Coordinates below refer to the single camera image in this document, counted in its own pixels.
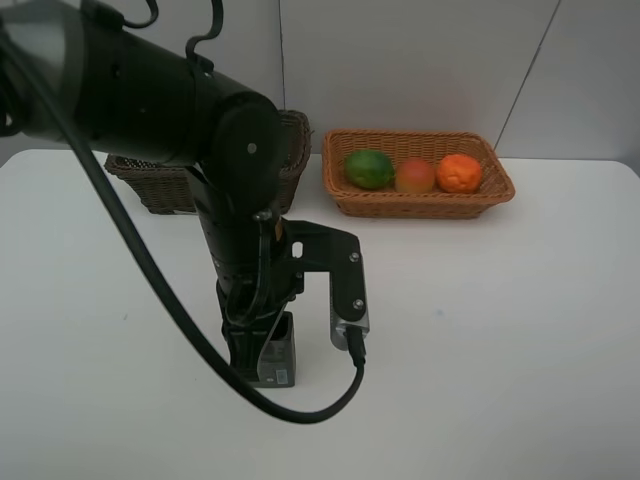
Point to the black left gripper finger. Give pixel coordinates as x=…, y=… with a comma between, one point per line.
x=245, y=350

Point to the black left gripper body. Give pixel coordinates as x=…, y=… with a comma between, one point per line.
x=253, y=300

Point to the dark green pump bottle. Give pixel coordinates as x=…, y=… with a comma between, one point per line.
x=276, y=363

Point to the red-yellow mango fruit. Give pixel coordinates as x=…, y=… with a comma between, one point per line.
x=414, y=176

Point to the wrinkled orange tangerine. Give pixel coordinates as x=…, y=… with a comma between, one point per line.
x=459, y=173

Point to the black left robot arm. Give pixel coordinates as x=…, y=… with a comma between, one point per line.
x=131, y=98

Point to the dark brown wicker basket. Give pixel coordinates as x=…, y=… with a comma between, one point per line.
x=164, y=190

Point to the orange wicker basket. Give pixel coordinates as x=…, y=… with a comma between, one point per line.
x=496, y=186

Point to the green round fruit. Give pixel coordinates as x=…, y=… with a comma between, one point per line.
x=369, y=169

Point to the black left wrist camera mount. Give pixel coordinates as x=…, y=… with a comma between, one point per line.
x=311, y=248

